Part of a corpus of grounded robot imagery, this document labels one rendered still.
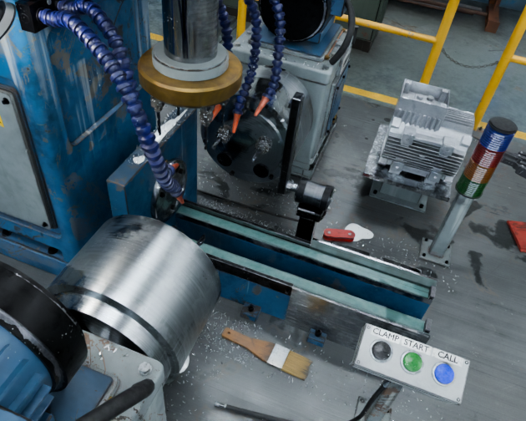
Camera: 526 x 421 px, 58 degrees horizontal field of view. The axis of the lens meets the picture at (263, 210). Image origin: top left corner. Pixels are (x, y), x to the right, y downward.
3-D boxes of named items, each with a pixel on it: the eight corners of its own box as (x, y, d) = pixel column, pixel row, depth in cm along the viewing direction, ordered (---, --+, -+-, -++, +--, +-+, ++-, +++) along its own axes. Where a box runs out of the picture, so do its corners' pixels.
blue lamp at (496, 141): (478, 147, 103) (487, 129, 100) (479, 133, 107) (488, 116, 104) (507, 155, 102) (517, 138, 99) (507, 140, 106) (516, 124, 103)
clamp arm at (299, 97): (274, 192, 112) (288, 96, 94) (278, 185, 114) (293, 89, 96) (288, 196, 111) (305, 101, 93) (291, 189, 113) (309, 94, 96)
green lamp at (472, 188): (455, 193, 112) (462, 179, 109) (457, 179, 117) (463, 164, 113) (481, 201, 111) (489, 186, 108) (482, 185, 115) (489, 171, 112)
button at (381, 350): (368, 357, 77) (370, 356, 76) (373, 339, 78) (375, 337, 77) (386, 363, 77) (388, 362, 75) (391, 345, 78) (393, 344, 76)
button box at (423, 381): (350, 366, 81) (353, 364, 76) (361, 326, 83) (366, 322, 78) (452, 405, 78) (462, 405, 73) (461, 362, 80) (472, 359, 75)
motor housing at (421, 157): (374, 175, 132) (393, 117, 119) (384, 139, 145) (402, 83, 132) (447, 196, 129) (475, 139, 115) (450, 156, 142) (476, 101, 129)
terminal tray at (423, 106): (391, 121, 124) (400, 97, 119) (397, 101, 132) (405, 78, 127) (437, 133, 122) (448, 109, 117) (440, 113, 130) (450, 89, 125)
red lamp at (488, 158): (470, 164, 106) (478, 147, 103) (471, 149, 110) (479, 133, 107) (498, 171, 105) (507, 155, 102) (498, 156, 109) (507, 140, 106)
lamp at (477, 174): (462, 179, 109) (470, 164, 106) (463, 164, 113) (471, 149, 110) (489, 186, 108) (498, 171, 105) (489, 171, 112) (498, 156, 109)
